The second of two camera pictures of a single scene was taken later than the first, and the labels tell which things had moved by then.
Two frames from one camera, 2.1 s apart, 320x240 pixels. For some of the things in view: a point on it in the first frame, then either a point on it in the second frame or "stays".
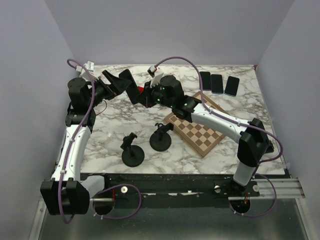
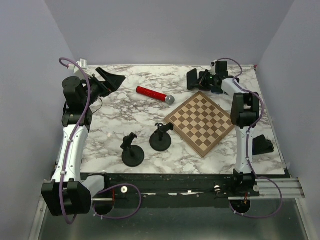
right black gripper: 146,98 to 202,83
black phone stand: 160,141 stays
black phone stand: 132,155 stays
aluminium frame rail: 285,188 stays
